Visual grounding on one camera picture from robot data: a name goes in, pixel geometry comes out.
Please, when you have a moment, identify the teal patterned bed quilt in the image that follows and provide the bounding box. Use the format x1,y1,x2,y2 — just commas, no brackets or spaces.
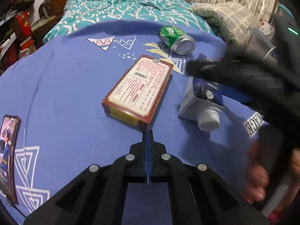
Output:
43,0,213,43

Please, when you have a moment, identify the green soda can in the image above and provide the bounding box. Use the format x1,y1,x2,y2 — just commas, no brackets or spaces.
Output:
159,25,196,55

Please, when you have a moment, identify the cluttered storage shelf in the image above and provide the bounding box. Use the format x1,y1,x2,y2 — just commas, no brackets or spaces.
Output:
1,0,35,74

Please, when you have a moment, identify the smartphone with lit screen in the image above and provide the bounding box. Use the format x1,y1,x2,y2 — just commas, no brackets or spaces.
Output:
1,114,21,204

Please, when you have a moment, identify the person's right hand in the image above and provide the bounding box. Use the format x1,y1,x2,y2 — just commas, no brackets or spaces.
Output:
242,140,300,216

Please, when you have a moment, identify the blue patterned blanket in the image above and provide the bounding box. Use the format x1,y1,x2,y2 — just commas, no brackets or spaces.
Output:
1,20,262,224

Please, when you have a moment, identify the brown yellow medicine box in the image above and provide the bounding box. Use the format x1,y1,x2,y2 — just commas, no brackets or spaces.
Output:
102,55,173,131

